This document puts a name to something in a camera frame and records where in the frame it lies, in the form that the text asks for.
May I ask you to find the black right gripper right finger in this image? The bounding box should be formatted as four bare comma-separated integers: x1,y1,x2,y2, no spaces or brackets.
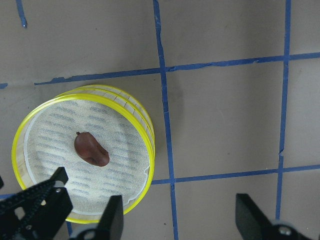
235,193,277,240

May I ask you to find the brown bun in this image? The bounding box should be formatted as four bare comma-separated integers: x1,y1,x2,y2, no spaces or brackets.
74,132,110,167

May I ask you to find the yellow rimmed steamer layer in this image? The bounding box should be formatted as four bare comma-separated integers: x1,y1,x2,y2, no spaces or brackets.
11,88,155,224
57,84,156,158

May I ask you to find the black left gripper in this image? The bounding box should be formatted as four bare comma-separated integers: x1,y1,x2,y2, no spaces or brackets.
0,167,73,240

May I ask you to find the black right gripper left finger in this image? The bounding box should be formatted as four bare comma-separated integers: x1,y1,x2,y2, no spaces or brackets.
96,195,124,240

